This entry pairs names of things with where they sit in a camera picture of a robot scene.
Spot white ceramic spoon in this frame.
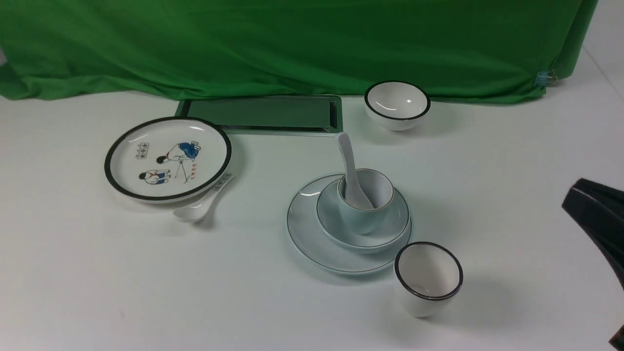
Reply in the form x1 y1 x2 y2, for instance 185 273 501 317
336 133 373 210

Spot small pale green dish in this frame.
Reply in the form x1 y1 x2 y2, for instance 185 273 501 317
316 180 410 254

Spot pale green cup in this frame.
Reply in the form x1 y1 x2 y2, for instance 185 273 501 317
336 168 396 235

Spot large pale green plate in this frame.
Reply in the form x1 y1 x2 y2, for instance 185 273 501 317
286 173 413 276

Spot white bowl black rim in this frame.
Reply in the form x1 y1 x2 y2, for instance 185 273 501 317
364 80 431 132

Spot white spoon under plate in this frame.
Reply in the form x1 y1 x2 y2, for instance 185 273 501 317
173 173 236 223

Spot illustrated plate black rim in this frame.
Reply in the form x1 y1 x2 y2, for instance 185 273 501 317
103 117 233 204

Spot white cup black rim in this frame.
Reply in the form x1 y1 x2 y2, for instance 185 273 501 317
394 241 464 318

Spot green backdrop cloth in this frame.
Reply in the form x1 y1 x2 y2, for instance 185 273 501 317
0 0 597 104

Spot blue binder clip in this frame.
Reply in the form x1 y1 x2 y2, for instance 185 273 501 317
533 70 559 87

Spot metal table cable hatch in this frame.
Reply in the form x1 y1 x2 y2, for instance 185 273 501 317
174 95 343 136

